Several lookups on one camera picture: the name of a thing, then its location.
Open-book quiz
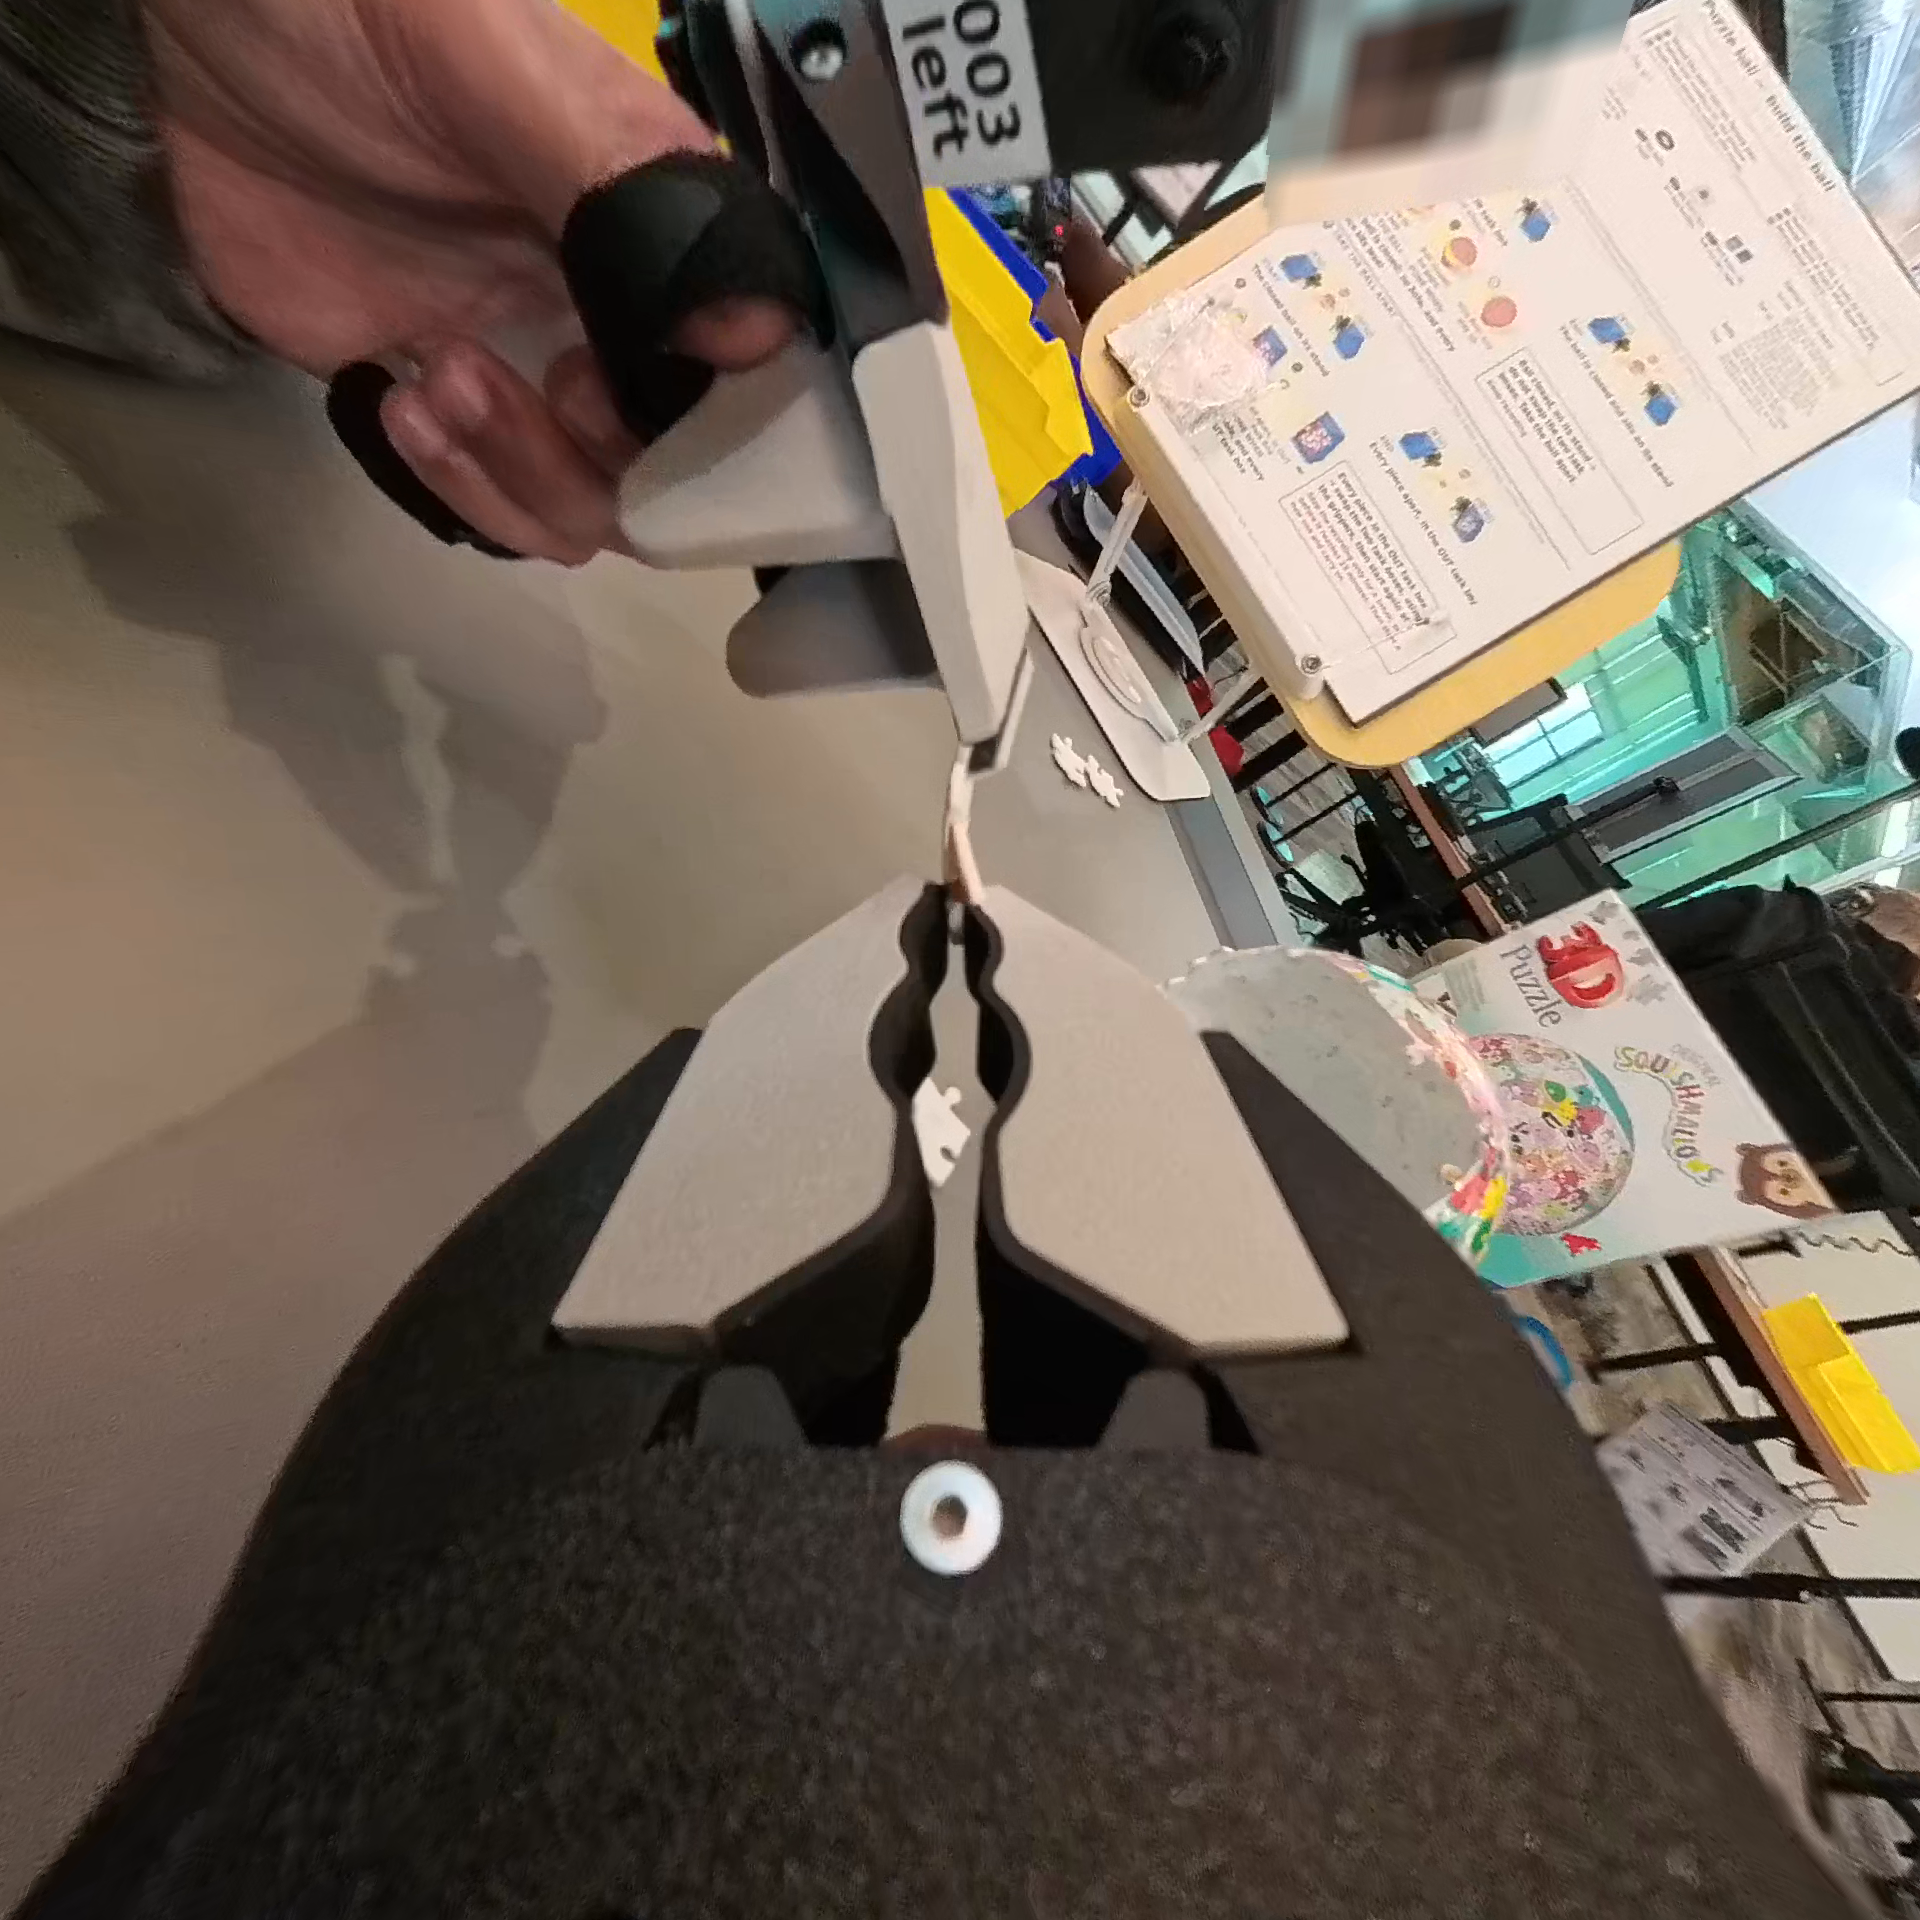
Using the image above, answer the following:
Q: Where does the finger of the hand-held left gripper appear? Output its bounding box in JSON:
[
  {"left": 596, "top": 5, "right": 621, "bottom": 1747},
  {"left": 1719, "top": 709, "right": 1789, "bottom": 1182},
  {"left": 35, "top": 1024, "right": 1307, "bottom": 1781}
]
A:
[{"left": 854, "top": 323, "right": 1037, "bottom": 775}]

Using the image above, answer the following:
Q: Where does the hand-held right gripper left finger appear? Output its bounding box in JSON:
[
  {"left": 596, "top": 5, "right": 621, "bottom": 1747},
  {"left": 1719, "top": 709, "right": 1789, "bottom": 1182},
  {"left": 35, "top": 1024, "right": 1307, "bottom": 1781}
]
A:
[{"left": 550, "top": 879, "right": 960, "bottom": 1450}]

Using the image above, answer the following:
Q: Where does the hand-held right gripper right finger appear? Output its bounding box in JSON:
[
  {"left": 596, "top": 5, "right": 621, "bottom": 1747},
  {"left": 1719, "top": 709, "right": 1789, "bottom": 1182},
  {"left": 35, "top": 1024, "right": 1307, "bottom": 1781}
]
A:
[{"left": 957, "top": 886, "right": 1348, "bottom": 1455}]

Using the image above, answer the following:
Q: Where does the colourful 3D puzzle ball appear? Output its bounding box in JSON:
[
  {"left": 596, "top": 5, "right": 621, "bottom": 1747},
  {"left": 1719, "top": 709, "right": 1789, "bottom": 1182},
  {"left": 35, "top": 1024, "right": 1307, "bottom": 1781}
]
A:
[{"left": 1167, "top": 949, "right": 1509, "bottom": 1279}]

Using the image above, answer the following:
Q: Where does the colourful puzzle box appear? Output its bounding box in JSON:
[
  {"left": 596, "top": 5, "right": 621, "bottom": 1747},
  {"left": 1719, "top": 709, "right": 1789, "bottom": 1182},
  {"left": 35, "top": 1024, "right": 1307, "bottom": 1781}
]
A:
[{"left": 1409, "top": 888, "right": 1840, "bottom": 1290}]

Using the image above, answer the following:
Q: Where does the person's left hand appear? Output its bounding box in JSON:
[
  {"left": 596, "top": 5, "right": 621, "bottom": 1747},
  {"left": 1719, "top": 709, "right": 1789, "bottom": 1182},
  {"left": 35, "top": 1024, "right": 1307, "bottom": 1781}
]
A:
[{"left": 142, "top": 0, "right": 804, "bottom": 570}]

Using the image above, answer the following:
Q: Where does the yellow storage bin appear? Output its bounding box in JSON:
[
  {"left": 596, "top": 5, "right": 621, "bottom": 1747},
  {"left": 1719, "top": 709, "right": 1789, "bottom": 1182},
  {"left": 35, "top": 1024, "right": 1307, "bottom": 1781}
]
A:
[
  {"left": 1761, "top": 1294, "right": 1920, "bottom": 1472},
  {"left": 921, "top": 189, "right": 1097, "bottom": 513}
]

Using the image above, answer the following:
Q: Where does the white board stand base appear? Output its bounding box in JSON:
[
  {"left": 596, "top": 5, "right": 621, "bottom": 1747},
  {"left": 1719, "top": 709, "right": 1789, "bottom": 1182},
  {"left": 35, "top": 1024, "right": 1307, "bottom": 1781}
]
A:
[{"left": 1019, "top": 487, "right": 1216, "bottom": 806}]

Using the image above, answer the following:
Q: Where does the cardboard box with printed sheet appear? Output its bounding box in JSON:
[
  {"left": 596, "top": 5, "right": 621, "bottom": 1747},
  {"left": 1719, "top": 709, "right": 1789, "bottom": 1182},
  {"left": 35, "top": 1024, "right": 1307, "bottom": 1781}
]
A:
[{"left": 1079, "top": 0, "right": 1920, "bottom": 771}]

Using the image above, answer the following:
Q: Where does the wooden table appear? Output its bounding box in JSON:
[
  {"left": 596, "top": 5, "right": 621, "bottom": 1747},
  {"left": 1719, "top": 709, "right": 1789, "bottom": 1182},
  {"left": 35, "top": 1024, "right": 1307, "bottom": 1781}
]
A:
[{"left": 1679, "top": 1246, "right": 1877, "bottom": 1502}]

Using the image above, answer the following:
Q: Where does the black office chair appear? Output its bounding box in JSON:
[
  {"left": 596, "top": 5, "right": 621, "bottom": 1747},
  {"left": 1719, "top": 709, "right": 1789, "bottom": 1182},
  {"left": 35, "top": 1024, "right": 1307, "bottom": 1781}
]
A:
[{"left": 1633, "top": 879, "right": 1920, "bottom": 1202}]

